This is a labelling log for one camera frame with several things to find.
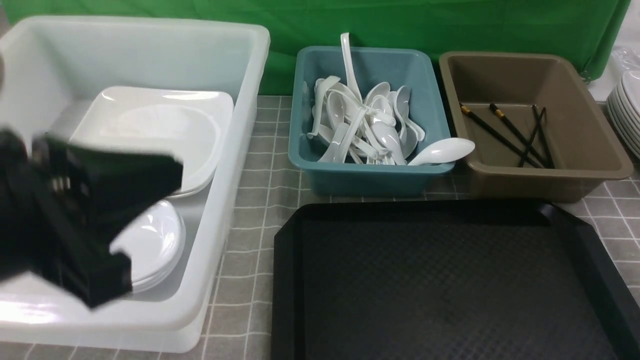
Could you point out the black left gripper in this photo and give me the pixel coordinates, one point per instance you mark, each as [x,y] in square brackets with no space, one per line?
[62,205]

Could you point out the large white rice plate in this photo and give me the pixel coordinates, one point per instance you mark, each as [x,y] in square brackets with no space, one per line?
[190,125]

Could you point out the white square plate in tub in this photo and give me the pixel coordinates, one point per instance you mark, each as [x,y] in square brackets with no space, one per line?
[192,183]

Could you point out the white bowl in tub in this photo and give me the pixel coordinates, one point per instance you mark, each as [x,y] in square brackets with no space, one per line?
[154,242]

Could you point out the large white plastic tub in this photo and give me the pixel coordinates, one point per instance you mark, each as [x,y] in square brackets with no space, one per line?
[53,68]

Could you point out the grey checked tablecloth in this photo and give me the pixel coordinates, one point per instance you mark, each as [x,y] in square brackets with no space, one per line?
[237,320]

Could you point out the upright white spoon in bin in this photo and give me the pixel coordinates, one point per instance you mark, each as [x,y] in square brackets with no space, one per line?
[348,63]

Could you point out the pile of white spoons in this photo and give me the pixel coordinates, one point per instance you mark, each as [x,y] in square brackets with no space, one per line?
[376,129]

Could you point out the teal plastic bin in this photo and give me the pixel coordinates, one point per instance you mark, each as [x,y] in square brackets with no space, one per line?
[398,67]

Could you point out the white spoon on bin rim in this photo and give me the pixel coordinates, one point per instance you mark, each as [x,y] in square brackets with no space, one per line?
[446,150]

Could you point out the black serving tray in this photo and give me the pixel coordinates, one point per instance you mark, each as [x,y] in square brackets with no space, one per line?
[507,279]

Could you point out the brown plastic bin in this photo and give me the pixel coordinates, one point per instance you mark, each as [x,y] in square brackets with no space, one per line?
[585,149]

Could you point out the green backdrop cloth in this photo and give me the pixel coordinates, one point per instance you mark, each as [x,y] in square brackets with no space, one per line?
[581,31]

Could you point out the stack of white plates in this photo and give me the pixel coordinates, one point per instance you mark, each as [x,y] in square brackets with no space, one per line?
[623,107]

